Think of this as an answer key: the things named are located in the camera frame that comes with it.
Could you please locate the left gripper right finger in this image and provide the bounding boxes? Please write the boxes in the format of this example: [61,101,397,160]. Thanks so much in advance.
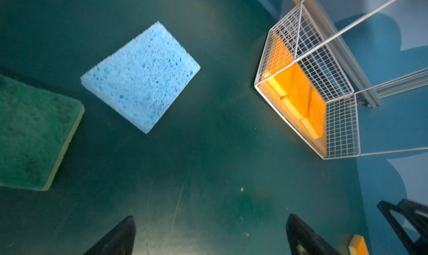
[286,213,340,255]

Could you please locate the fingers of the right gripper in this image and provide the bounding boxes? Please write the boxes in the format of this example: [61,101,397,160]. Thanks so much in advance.
[377,199,428,255]

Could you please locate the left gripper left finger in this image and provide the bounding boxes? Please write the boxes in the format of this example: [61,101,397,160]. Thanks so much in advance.
[84,216,136,255]

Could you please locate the orange sponge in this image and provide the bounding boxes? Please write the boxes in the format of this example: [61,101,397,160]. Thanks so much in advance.
[348,235,369,255]
[282,63,311,120]
[301,88,326,139]
[263,33,293,98]

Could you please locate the green sponge near trowel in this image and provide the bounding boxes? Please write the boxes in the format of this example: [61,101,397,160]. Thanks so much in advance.
[1,75,85,191]

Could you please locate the white wire wooden shelf rack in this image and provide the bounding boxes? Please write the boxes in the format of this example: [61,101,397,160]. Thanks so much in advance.
[254,0,428,160]

